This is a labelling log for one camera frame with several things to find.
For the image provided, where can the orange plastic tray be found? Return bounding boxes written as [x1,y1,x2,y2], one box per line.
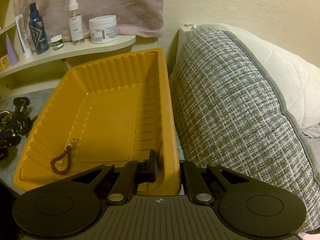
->
[13,48,181,196]

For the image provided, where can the brown bead bracelet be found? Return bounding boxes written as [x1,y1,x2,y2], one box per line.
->
[50,138,78,176]

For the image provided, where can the grey woven pillow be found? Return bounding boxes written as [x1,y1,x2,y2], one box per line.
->
[169,28,319,232]

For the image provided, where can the grey fluffy mat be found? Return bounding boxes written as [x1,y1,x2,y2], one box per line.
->
[0,87,57,196]

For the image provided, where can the cream wooden shelf unit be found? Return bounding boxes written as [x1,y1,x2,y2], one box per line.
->
[1,0,136,98]

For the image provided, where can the white cream jar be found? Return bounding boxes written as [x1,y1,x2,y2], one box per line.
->
[89,15,117,44]

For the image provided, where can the white quilted pillow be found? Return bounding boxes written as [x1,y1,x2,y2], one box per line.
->
[177,23,319,138]

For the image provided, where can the small green balm jar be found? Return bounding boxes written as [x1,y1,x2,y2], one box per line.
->
[50,35,63,50]

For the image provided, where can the clear spray bottle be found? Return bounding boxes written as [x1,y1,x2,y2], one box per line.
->
[68,0,85,46]

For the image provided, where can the lavender tube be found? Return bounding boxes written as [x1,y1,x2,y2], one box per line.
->
[5,34,18,66]

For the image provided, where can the mauve fleece towel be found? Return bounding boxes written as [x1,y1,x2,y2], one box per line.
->
[13,0,164,41]

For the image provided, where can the white blue tube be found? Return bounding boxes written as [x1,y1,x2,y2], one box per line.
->
[15,14,33,59]

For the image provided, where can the small cardboard box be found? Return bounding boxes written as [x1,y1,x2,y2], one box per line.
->
[0,54,11,71]

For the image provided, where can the dark blue spray bottle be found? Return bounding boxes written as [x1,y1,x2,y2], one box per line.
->
[29,2,49,55]

